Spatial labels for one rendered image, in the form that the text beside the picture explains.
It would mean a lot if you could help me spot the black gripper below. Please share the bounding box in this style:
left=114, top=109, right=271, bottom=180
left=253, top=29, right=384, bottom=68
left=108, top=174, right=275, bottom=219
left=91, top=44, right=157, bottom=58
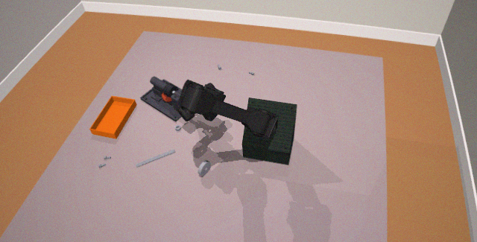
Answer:
left=177, top=83, right=215, bottom=121

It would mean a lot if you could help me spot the orange rectangular tray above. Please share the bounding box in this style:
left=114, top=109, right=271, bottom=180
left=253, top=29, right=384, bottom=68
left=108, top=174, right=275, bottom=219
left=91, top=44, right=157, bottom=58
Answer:
left=90, top=95, right=137, bottom=138

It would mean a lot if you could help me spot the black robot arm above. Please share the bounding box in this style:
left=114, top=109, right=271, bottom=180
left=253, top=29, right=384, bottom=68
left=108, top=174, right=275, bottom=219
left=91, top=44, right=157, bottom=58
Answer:
left=180, top=80, right=279, bottom=138

